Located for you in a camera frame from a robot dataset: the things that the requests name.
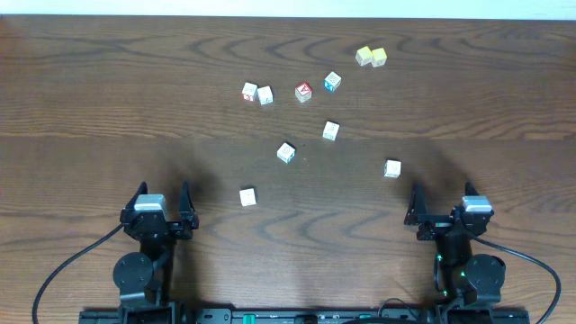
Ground yellow wooden block right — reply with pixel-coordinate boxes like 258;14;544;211
371;48;388;68

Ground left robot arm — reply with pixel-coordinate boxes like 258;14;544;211
112;183;199;323

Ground wooden block green edge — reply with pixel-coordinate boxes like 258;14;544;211
276;142;296;164

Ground yellow wooden block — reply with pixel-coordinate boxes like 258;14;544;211
355;46;373;66
371;48;388;68

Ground plain wooden block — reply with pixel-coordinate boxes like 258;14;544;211
256;85;274;105
322;121;340;141
383;159;401;178
239;187;257;207

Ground yellow wooden block left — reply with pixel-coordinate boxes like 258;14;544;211
355;46;373;66

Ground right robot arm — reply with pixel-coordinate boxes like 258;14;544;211
404;182;506;323

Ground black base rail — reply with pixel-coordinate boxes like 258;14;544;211
78;308;530;324

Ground blue sided wooden block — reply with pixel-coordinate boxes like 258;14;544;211
324;71;342;93

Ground red letter A block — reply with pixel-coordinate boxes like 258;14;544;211
295;82;313;103

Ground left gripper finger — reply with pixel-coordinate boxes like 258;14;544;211
123;182;148;211
178;181;197;221

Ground red sided wooden block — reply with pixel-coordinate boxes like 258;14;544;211
241;82;258;102

